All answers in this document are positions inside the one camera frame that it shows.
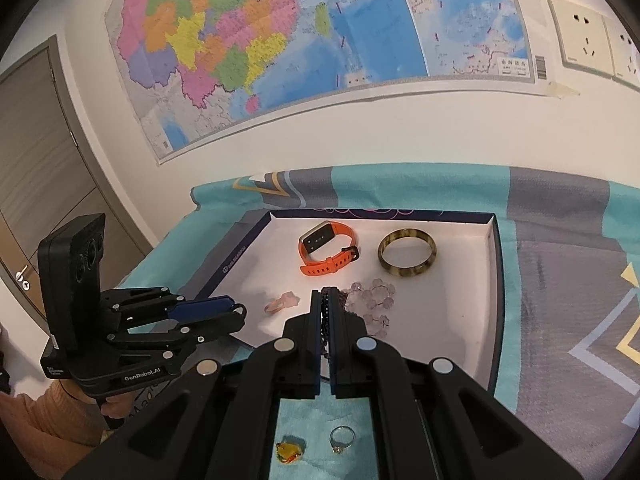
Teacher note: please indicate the orange smart band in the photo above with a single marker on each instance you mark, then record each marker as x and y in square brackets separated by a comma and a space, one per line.
[320, 265]

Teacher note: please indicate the person's left forearm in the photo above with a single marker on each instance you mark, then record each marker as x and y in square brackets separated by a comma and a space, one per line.
[40, 420]

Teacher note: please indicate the white wall socket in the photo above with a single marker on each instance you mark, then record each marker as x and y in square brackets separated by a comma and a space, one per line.
[582, 35]
[625, 47]

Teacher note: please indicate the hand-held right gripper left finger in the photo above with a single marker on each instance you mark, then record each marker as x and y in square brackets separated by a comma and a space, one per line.
[312, 350]

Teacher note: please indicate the grey door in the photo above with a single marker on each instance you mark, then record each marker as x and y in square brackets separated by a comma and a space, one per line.
[40, 160]

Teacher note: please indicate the teal grey printed blanket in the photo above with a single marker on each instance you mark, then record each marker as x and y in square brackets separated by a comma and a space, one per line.
[550, 285]

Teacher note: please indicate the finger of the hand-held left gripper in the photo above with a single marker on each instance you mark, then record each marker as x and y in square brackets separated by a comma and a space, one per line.
[220, 322]
[200, 307]

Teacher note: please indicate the person's left hand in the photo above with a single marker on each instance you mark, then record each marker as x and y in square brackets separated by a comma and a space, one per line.
[117, 406]

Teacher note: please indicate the green brown bangle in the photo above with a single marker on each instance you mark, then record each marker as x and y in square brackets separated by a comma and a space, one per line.
[382, 260]

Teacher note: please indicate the colourful wall map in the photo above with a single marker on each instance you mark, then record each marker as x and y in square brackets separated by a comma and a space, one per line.
[300, 35]

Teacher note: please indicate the dark blue shallow box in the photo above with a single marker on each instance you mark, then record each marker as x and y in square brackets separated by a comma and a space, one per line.
[450, 320]

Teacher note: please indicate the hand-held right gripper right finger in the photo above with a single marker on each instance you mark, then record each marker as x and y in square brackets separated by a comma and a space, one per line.
[336, 360]

